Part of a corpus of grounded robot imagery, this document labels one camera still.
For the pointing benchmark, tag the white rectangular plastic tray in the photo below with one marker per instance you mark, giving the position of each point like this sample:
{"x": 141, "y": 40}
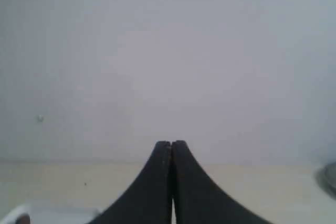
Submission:
{"x": 46, "y": 212}

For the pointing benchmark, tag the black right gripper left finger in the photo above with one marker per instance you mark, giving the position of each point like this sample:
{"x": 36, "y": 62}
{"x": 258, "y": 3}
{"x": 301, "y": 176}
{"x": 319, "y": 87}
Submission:
{"x": 149, "y": 198}

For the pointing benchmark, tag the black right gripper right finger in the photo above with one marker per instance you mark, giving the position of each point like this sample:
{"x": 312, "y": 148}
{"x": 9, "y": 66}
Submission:
{"x": 198, "y": 199}

